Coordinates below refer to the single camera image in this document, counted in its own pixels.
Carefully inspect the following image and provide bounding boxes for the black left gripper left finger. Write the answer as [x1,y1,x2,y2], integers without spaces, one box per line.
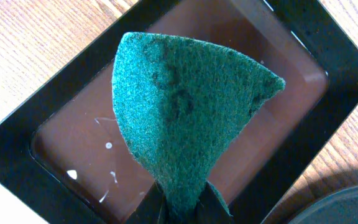
[125,182,169,224]

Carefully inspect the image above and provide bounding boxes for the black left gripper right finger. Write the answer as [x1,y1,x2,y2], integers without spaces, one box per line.
[194,182,234,224]

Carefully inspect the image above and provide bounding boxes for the green yellow sponge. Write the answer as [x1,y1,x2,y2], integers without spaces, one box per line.
[112,32,285,218]

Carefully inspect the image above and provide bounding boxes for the black rectangular tray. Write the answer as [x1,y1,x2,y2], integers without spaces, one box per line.
[0,1,358,223]

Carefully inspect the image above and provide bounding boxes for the black round tray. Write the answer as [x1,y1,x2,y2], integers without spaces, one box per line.
[288,186,358,224]

